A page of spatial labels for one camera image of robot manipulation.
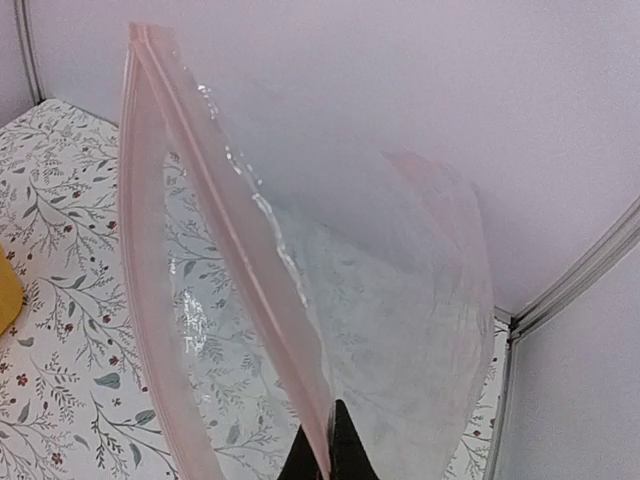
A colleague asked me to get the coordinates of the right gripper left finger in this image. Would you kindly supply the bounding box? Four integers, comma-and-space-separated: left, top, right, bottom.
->
279, 427, 321, 480

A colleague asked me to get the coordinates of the floral table mat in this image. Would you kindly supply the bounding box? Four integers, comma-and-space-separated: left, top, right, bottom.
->
0, 98, 511, 480

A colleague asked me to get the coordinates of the aluminium frame post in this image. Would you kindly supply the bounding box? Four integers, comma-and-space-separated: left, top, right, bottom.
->
13, 0, 46, 105
483, 200, 639, 479

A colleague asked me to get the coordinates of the left aluminium frame post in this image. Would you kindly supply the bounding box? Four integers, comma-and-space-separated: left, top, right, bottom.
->
13, 0, 46, 105

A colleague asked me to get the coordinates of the clear zip top bag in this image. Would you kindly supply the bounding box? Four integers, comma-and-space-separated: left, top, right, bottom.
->
118, 23, 494, 479

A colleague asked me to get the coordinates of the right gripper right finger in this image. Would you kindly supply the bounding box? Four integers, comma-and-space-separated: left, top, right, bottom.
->
329, 399, 379, 480

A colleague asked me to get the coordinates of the yellow plastic basket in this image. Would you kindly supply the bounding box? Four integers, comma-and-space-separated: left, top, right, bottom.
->
0, 248, 24, 334

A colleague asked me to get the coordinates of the right aluminium frame post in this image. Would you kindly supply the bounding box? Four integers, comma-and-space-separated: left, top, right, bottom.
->
483, 200, 639, 479

